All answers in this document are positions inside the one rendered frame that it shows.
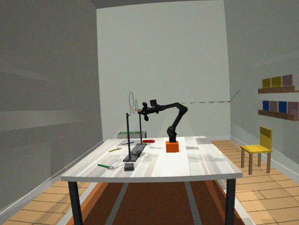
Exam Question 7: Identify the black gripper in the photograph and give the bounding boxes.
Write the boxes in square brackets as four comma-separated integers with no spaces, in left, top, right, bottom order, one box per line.
[138,102,153,121]

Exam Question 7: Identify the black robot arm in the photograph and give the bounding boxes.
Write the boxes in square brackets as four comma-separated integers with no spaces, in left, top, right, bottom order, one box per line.
[150,99,188,143]

